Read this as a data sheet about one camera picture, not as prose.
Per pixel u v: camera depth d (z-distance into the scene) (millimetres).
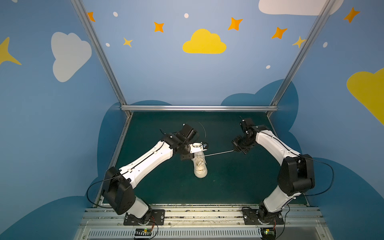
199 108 920
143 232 731
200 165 821
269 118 1264
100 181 402
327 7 698
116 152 1042
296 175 466
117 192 407
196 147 689
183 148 639
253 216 743
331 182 442
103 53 858
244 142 752
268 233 733
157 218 736
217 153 883
